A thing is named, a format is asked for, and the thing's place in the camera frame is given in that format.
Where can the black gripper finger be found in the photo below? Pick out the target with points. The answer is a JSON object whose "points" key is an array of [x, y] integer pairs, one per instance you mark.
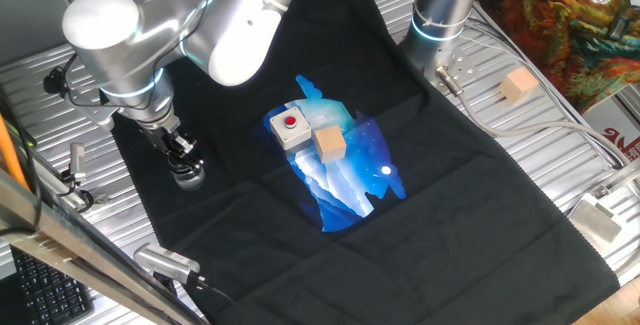
{"points": [[182, 145], [167, 155]]}

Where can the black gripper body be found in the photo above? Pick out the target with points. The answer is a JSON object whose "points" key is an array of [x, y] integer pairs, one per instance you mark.
{"points": [[162, 140]]}

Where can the clear glass jar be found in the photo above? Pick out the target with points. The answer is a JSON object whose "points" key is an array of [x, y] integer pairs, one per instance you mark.
{"points": [[191, 181]]}

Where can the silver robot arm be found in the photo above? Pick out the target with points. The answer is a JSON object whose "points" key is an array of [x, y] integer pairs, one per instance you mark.
{"points": [[120, 40]]}

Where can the grey box with red button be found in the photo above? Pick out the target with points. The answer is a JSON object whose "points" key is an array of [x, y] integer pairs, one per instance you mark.
{"points": [[292, 132]]}

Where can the wooden cube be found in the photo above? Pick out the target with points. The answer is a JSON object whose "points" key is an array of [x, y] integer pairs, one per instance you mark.
{"points": [[517, 85], [330, 145]]}

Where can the orange tube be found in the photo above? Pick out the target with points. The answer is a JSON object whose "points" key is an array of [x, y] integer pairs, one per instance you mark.
{"points": [[10, 155]]}

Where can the black keyboard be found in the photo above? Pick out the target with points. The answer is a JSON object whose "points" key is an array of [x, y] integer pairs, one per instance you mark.
{"points": [[50, 295]]}

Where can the black cloth with blue print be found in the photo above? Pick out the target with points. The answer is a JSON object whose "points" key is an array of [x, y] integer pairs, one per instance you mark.
{"points": [[450, 215]]}

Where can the colourful patterned cloth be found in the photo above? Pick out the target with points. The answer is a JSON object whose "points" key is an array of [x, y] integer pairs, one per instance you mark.
{"points": [[550, 40]]}

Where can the white flat device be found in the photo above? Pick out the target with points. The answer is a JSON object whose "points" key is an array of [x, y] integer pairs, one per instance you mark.
{"points": [[595, 225]]}

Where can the white panel with red logo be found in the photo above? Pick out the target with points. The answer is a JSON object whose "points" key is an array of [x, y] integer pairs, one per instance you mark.
{"points": [[620, 137]]}

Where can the small dark metal object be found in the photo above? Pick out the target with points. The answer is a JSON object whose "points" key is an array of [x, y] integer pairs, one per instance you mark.
{"points": [[620, 27]]}

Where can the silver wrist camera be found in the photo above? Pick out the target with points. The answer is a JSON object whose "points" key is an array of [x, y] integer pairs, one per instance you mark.
{"points": [[95, 110]]}

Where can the aluminium camera bracket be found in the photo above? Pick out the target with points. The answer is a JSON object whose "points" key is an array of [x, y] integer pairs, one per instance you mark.
{"points": [[100, 198]]}

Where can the small silver exterior camera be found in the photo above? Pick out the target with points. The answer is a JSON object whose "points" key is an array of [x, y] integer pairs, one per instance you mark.
{"points": [[77, 160]]}

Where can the silver ribbed exterior camera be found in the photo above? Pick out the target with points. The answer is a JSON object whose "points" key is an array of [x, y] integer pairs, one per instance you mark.
{"points": [[165, 261]]}

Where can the aluminium frame beam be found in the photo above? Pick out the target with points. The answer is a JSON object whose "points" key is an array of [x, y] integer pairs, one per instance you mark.
{"points": [[75, 260]]}

